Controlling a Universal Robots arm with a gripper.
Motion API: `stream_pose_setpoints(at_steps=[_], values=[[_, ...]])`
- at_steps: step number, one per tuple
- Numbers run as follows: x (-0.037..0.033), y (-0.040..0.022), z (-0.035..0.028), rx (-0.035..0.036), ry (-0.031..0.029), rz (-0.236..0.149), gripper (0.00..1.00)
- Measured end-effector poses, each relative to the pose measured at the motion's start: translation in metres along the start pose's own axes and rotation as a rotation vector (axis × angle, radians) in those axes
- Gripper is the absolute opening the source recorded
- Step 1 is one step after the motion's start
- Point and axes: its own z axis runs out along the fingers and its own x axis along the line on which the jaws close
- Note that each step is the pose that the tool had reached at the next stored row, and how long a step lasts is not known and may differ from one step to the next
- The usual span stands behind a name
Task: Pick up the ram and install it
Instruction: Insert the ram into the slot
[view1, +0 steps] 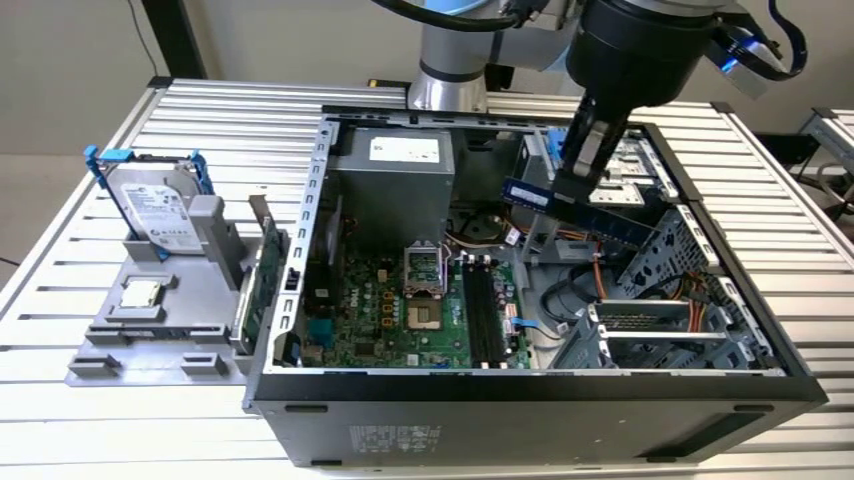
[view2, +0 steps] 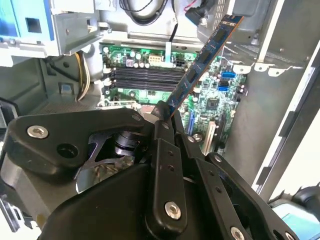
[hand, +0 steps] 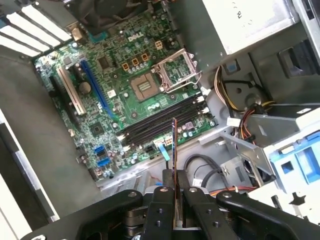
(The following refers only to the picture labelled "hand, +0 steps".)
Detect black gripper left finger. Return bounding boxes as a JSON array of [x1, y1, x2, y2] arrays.
[[21, 169, 175, 240]]

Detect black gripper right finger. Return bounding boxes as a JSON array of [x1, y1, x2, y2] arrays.
[[177, 170, 320, 240]]

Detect green RAM stick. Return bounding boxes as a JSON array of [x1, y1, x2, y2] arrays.
[[171, 117, 183, 225]]

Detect black RAM slot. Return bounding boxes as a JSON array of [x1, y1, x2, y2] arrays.
[[121, 97, 203, 141], [126, 106, 210, 151], [119, 92, 200, 136], [123, 101, 206, 146]]

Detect metal drive cage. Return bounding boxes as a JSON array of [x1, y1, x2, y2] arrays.
[[218, 104, 320, 218]]

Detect blue plastic bay latch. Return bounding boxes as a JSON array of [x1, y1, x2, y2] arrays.
[[268, 132, 320, 186]]

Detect CPU socket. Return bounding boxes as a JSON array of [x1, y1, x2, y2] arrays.
[[129, 72, 161, 102]]

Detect green motherboard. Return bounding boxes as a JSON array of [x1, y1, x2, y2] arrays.
[[33, 9, 219, 182]]

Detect metal socket cover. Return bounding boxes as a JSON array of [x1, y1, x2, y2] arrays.
[[152, 48, 202, 93]]

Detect blue expansion slot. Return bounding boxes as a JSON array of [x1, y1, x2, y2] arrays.
[[80, 59, 114, 120]]

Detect round coin battery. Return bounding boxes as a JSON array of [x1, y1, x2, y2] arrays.
[[78, 81, 91, 95]]

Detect black expansion slot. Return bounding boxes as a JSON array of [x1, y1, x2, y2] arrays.
[[48, 74, 78, 126]]

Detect black open PC case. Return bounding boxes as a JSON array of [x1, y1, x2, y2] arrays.
[[0, 0, 320, 240]]

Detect white expansion slot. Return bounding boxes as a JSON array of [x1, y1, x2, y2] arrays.
[[56, 66, 87, 116]]

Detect grey power supply unit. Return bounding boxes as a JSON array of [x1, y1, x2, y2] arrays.
[[171, 0, 311, 76]]

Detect black case fan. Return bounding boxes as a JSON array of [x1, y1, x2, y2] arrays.
[[82, 0, 157, 27]]

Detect thin orange cable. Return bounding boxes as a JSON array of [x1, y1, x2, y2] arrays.
[[209, 185, 258, 197]]

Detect black cable loop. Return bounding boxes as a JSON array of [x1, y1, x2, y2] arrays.
[[184, 154, 251, 191]]

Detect blue flat cable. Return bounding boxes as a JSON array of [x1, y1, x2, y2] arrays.
[[159, 143, 172, 161]]

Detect yellow orange power wires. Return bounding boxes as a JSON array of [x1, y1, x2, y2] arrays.
[[213, 65, 275, 143]]

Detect wire locking lever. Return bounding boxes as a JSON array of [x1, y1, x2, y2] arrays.
[[164, 70, 203, 95]]

